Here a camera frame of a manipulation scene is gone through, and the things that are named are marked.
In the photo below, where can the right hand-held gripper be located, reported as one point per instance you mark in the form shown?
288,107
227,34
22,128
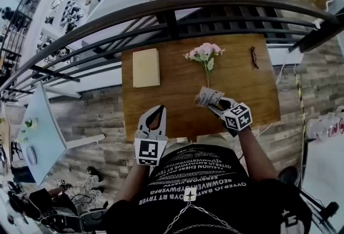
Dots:
239,117

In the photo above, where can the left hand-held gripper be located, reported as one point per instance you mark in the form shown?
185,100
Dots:
149,150

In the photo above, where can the person's right forearm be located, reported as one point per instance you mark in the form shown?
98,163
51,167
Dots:
258,157

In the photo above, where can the person's left forearm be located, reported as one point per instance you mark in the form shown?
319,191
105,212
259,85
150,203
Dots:
133,184

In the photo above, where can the wooden table with black legs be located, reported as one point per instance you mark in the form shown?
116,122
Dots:
242,87

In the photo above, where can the person's khaki trousers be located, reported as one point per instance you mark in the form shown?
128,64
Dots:
209,142

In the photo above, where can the pink flower bouquet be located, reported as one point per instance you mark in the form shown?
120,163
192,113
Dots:
204,51

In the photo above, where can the brown eyeglasses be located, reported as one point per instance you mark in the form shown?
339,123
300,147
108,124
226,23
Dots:
254,57

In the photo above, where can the beige book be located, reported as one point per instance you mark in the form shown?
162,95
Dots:
146,68

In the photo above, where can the black metal railing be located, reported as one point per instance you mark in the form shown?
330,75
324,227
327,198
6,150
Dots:
172,25

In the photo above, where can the black standing fan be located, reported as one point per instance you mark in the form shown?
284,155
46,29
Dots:
289,175

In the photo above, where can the person's black printed t-shirt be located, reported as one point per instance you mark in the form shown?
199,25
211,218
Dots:
242,206

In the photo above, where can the pack of water bottles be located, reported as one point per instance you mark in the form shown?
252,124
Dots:
322,128

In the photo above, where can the light blue glass table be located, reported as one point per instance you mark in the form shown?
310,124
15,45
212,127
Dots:
43,133

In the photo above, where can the white plate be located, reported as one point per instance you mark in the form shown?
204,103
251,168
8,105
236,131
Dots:
32,155

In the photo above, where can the white table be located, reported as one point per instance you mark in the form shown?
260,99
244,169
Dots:
328,173

